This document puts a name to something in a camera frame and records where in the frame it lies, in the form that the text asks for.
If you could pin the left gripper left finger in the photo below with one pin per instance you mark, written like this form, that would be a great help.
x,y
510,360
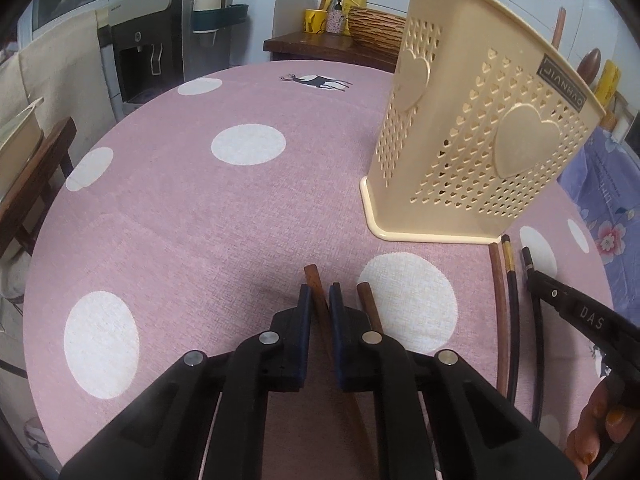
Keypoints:
x,y
204,418

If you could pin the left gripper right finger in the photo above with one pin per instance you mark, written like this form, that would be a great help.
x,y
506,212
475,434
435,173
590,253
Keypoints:
x,y
435,416

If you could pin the wooden handled spoon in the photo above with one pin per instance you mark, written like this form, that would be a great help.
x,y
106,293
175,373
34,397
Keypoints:
x,y
589,66

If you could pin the black gold chopstick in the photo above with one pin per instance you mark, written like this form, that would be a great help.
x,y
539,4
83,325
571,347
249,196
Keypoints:
x,y
514,317

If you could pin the right hand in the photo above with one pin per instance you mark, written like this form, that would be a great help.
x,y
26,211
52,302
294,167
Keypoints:
x,y
583,444

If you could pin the purple floral cloth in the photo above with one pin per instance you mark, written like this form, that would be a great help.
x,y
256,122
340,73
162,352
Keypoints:
x,y
603,182

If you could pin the pink polka dot tablecloth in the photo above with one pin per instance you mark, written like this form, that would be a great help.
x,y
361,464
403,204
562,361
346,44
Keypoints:
x,y
188,228

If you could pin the yellow roll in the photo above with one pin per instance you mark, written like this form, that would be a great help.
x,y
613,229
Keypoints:
x,y
608,83

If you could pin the cream plastic utensil holder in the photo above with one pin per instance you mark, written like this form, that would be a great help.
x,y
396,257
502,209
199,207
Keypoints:
x,y
483,114

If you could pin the dark wooden chair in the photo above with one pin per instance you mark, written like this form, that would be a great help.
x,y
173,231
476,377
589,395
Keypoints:
x,y
33,184

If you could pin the grey water dispenser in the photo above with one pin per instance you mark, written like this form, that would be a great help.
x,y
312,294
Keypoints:
x,y
159,44

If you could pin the dark wooden sink counter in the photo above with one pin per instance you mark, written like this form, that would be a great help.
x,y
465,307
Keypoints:
x,y
327,47

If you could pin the woven basin sink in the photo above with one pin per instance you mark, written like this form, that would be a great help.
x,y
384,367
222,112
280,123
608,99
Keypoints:
x,y
378,31

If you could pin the paper cup stack holder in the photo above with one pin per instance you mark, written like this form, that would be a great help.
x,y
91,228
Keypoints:
x,y
208,16

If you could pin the yellow mug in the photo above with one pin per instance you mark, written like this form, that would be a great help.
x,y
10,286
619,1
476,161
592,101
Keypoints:
x,y
315,21

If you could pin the yellow soap dispenser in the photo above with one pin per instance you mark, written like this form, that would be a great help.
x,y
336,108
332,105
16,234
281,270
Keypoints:
x,y
347,6

